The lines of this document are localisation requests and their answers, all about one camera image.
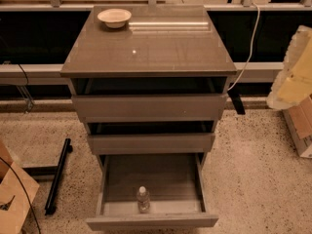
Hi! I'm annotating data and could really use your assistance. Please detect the white bowl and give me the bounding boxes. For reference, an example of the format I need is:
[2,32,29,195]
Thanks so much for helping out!
[97,9,132,28]

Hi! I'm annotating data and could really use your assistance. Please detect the cardboard box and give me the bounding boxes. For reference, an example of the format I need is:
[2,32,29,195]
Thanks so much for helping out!
[0,141,39,234]
[283,97,312,159]

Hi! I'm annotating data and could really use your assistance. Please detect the black bracket leg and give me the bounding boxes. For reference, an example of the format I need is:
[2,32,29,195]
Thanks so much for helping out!
[227,89,246,115]

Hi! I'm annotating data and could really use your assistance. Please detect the grey top drawer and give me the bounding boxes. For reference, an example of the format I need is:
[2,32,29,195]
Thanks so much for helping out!
[72,95,226,123]

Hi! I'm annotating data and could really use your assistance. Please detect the grey drawer cabinet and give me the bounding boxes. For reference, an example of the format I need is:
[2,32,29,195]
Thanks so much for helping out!
[59,4,238,232]

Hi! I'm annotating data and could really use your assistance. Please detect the black cable left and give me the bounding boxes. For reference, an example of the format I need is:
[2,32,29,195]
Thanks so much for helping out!
[0,156,42,234]

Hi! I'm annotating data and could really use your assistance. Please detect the grey middle drawer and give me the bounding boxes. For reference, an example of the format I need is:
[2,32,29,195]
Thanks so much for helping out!
[87,134,215,155]

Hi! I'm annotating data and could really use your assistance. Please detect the white cable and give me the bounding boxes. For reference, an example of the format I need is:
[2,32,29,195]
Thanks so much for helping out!
[226,2,262,92]

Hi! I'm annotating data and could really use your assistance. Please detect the cardboard box right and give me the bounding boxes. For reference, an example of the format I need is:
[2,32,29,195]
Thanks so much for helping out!
[283,97,312,159]

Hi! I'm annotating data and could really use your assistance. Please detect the cardboard box left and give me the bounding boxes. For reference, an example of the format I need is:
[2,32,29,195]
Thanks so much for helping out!
[0,141,39,234]

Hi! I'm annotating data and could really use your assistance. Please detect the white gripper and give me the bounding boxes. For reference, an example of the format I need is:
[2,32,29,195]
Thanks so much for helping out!
[266,25,312,110]

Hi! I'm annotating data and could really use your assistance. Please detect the clear plastic water bottle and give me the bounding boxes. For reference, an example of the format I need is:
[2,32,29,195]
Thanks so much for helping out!
[136,186,150,214]

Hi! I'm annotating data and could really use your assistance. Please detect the black metal stand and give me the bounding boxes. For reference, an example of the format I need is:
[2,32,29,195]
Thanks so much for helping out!
[25,138,73,215]

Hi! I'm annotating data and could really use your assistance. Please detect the grey open bottom drawer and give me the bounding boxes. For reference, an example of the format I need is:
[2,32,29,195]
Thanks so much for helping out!
[87,153,218,231]

